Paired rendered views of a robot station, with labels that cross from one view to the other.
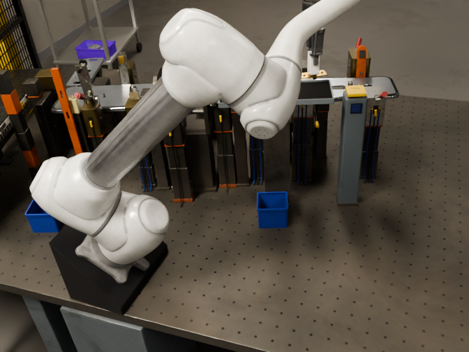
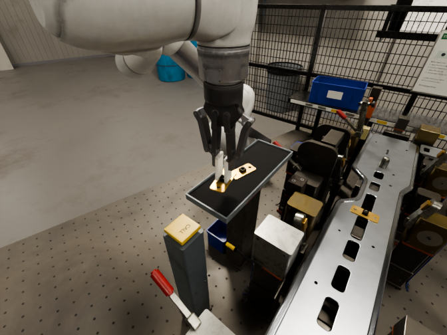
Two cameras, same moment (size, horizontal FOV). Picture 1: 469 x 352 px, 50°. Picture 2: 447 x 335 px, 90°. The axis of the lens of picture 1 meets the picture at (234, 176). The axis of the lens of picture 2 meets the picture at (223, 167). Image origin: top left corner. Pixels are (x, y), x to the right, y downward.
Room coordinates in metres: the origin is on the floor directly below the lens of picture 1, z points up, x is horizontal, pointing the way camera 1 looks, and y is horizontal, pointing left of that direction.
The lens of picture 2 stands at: (1.72, -0.64, 1.57)
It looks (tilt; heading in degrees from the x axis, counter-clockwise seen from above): 37 degrees down; 123
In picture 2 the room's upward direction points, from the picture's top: straight up
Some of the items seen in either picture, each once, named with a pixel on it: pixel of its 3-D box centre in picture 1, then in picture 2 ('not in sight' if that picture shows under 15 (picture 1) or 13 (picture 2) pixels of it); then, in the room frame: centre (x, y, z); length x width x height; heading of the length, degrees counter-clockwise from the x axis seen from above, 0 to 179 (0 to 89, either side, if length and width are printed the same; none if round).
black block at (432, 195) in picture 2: not in sight; (413, 221); (2.05, 0.29, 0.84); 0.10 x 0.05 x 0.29; 175
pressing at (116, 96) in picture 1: (222, 91); (365, 219); (1.85, 0.02, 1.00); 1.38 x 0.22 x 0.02; 85
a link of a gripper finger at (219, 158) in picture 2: (314, 63); (219, 166); (1.48, -0.28, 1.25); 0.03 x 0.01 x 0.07; 98
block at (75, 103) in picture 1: (84, 137); (353, 157); (1.77, 0.60, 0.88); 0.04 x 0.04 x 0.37; 85
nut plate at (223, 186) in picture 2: (313, 72); (223, 179); (1.49, -0.28, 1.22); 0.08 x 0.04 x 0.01; 98
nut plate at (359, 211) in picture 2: not in sight; (365, 213); (1.84, 0.04, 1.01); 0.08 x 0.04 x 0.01; 174
